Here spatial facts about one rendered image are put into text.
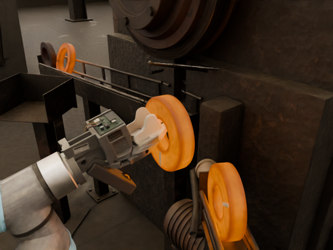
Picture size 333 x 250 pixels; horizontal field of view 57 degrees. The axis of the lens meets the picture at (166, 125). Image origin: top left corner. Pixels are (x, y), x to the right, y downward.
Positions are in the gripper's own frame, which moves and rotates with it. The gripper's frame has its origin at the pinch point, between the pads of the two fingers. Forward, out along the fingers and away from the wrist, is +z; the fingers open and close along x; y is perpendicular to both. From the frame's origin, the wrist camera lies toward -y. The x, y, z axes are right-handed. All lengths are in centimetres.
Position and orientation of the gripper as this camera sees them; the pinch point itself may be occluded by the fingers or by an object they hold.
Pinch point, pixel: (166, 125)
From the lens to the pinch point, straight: 62.2
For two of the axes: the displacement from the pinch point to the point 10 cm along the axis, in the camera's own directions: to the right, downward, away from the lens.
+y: -2.3, -7.8, -5.8
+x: -5.1, -4.1, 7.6
